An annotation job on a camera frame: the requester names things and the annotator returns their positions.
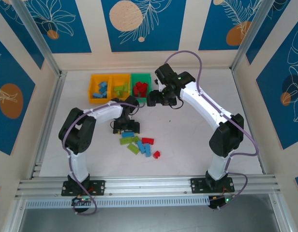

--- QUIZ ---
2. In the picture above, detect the green plastic bin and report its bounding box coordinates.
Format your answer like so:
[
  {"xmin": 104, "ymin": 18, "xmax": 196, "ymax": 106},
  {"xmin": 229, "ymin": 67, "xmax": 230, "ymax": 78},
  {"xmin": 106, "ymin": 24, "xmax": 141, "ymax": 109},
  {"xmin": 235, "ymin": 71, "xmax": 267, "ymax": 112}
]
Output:
[{"xmin": 130, "ymin": 73, "xmax": 152, "ymax": 99}]

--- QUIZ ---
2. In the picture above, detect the yellow plastic bin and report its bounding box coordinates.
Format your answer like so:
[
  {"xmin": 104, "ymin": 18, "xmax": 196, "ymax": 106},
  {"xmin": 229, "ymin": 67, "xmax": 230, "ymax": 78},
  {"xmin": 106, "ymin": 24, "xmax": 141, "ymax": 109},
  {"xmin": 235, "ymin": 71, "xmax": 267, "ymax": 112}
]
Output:
[
  {"xmin": 110, "ymin": 73, "xmax": 132, "ymax": 102},
  {"xmin": 88, "ymin": 73, "xmax": 113, "ymax": 105}
]

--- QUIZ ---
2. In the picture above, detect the small controller board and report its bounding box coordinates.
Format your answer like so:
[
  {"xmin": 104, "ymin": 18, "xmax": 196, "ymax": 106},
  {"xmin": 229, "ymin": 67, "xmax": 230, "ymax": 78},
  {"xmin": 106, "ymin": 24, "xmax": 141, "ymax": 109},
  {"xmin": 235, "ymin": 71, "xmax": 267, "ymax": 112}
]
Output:
[
  {"xmin": 209, "ymin": 195, "xmax": 231, "ymax": 210},
  {"xmin": 71, "ymin": 196, "xmax": 91, "ymax": 206}
]

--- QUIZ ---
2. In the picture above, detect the grey metal panel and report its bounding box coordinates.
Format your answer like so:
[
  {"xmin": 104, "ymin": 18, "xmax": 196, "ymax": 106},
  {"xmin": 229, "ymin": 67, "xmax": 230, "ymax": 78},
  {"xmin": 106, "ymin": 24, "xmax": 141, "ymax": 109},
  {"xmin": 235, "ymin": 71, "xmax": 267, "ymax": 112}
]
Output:
[{"xmin": 18, "ymin": 207, "xmax": 280, "ymax": 232}]

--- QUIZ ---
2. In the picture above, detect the purple cable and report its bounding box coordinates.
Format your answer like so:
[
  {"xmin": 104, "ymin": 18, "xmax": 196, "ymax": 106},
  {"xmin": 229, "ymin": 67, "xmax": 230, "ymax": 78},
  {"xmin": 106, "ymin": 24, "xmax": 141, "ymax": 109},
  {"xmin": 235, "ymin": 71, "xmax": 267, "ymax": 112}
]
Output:
[
  {"xmin": 62, "ymin": 101, "xmax": 140, "ymax": 216},
  {"xmin": 165, "ymin": 50, "xmax": 259, "ymax": 211}
]

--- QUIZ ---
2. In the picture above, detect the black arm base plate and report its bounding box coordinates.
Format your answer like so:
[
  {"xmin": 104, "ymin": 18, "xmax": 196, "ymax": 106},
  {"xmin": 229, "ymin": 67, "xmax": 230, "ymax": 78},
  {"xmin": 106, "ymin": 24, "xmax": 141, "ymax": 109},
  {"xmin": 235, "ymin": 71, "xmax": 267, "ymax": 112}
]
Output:
[
  {"xmin": 61, "ymin": 180, "xmax": 105, "ymax": 196},
  {"xmin": 191, "ymin": 177, "xmax": 236, "ymax": 194}
]

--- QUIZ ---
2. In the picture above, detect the aluminium frame rail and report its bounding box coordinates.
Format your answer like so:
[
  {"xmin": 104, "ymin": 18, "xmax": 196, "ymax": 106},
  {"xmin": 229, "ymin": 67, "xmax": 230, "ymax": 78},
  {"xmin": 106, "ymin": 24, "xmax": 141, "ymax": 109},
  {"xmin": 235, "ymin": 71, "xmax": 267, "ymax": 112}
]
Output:
[{"xmin": 15, "ymin": 174, "xmax": 284, "ymax": 199}]

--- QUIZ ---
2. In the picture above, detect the aluminium side rail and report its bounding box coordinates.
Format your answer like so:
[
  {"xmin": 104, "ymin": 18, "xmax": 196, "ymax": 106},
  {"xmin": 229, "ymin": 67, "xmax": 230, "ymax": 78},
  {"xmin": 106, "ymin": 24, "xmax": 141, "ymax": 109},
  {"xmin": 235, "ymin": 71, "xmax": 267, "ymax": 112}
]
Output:
[{"xmin": 30, "ymin": 71, "xmax": 67, "ymax": 179}]

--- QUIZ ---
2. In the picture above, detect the slotted grey cable duct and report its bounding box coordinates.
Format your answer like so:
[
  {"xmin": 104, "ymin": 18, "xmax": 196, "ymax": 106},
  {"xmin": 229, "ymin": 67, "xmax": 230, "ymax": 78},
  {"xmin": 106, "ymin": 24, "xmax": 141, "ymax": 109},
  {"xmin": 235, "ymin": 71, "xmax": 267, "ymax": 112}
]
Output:
[{"xmin": 25, "ymin": 196, "xmax": 210, "ymax": 209}]

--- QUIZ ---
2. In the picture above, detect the aluminium upright post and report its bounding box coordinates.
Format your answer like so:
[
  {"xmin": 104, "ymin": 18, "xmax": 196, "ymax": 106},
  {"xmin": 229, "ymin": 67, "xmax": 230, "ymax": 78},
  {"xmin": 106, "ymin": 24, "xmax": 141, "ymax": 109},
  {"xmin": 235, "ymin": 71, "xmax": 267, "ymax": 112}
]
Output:
[
  {"xmin": 11, "ymin": 0, "xmax": 62, "ymax": 76},
  {"xmin": 230, "ymin": 0, "xmax": 292, "ymax": 72}
]

